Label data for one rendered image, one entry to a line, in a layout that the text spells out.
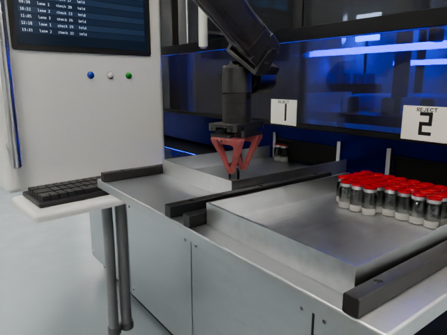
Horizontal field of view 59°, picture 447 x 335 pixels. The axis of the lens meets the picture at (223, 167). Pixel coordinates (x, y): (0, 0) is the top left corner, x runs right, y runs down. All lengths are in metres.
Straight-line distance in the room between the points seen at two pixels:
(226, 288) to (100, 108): 0.67
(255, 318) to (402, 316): 0.84
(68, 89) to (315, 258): 0.91
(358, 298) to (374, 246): 0.17
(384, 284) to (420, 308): 0.04
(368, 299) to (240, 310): 0.89
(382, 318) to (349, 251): 0.14
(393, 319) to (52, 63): 1.02
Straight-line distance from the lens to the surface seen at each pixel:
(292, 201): 0.71
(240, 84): 0.74
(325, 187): 0.77
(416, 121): 0.77
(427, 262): 0.49
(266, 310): 1.17
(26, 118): 1.16
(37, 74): 1.17
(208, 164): 0.99
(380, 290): 0.42
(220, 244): 0.53
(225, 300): 1.32
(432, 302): 0.46
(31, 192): 1.09
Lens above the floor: 1.09
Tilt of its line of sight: 12 degrees down
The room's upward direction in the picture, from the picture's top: straight up
